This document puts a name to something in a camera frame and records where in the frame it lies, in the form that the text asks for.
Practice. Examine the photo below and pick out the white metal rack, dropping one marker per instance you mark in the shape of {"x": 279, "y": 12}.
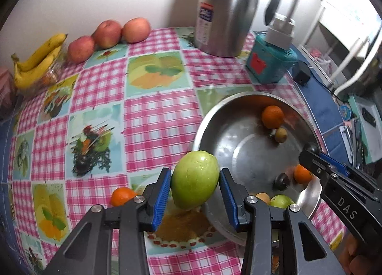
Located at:
{"x": 349, "y": 63}

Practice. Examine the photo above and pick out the dark olive round fruit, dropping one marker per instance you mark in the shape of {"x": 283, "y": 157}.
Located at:
{"x": 280, "y": 135}

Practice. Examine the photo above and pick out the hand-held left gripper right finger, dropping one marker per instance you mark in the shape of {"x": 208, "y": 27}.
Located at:
{"x": 231, "y": 203}

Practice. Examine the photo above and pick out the yellow banana bunch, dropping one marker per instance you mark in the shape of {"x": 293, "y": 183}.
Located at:
{"x": 38, "y": 60}

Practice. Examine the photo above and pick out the round teal tin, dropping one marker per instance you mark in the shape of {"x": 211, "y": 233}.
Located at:
{"x": 346, "y": 111}

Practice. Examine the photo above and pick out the teal box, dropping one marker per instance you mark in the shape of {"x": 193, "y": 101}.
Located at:
{"x": 274, "y": 66}

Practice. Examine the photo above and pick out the red apple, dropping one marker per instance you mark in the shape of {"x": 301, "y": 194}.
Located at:
{"x": 136, "y": 30}
{"x": 80, "y": 49}
{"x": 107, "y": 34}

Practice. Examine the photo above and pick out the stainless steel bowl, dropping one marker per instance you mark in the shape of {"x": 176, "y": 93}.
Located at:
{"x": 238, "y": 138}

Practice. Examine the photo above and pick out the black power adapter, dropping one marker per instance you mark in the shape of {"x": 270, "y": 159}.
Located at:
{"x": 302, "y": 74}

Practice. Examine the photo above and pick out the clear plastic fruit container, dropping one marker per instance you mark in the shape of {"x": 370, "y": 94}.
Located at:
{"x": 52, "y": 76}

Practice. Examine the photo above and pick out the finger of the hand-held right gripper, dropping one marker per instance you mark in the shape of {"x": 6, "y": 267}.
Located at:
{"x": 332, "y": 162}
{"x": 313, "y": 164}

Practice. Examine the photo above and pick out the person's right hand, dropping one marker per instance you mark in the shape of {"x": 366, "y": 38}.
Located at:
{"x": 347, "y": 254}

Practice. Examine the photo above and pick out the medium orange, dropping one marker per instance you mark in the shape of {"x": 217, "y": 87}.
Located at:
{"x": 303, "y": 173}

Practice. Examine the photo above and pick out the small peach-coloured fruit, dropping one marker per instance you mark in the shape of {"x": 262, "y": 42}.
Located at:
{"x": 263, "y": 197}

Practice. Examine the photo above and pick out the large green guava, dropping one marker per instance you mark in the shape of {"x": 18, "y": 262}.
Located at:
{"x": 194, "y": 179}

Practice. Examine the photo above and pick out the stainless steel thermos jug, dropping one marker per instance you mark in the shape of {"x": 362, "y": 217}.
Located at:
{"x": 226, "y": 9}

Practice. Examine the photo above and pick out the white desk lamp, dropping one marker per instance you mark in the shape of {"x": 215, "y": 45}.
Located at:
{"x": 279, "y": 35}

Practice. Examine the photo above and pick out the pink checked printed tablecloth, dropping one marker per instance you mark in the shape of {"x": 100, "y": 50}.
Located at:
{"x": 149, "y": 120}

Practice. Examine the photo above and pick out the white green carton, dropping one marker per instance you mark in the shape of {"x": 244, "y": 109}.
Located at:
{"x": 370, "y": 132}

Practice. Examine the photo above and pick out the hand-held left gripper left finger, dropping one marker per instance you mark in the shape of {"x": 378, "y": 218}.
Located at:
{"x": 159, "y": 203}

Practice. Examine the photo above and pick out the large orange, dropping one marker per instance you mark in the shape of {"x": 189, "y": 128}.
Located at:
{"x": 272, "y": 116}

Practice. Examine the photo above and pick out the small orange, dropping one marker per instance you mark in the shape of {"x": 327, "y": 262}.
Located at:
{"x": 121, "y": 196}

